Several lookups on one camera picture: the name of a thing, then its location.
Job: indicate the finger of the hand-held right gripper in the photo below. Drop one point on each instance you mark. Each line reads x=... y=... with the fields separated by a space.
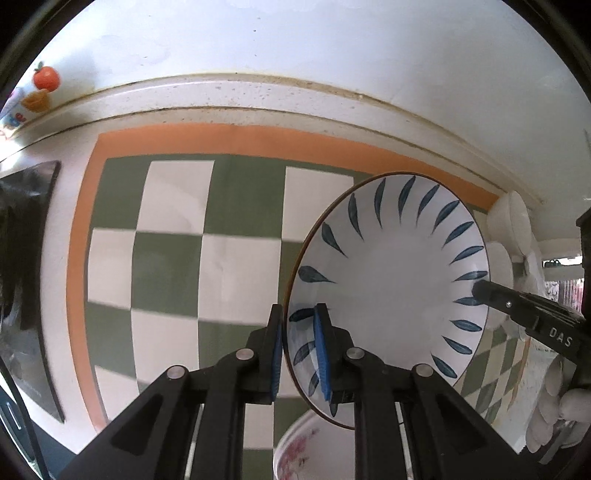
x=494 y=297

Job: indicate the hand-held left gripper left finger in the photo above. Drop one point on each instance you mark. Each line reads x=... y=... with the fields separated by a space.
x=277 y=355

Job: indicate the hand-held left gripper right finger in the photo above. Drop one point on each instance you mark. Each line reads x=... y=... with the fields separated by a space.
x=323 y=355

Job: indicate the pink floral plate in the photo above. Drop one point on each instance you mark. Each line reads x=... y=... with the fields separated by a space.
x=314 y=454

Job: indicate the blue leaf patterned plate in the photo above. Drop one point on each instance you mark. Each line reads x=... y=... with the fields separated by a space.
x=392 y=277

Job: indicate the person's right hand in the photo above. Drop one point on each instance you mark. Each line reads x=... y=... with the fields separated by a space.
x=577 y=404

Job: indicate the metal window grille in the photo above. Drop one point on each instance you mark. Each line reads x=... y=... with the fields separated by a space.
x=561 y=281

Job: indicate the green white checkered mat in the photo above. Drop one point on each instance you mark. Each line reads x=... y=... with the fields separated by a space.
x=175 y=258

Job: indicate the black induction cooktop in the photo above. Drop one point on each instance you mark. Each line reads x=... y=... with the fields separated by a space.
x=27 y=277

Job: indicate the teal cabinet door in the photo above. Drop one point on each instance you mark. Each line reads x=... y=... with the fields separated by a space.
x=11 y=424

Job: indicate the colourful printed packet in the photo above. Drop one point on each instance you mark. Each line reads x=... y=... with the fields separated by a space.
x=11 y=115

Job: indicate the yellow-orange fruit wall sticker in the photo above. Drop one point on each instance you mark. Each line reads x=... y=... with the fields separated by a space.
x=36 y=100

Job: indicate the orange fruit wall sticker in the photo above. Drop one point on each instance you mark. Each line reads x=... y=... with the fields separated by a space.
x=46 y=77

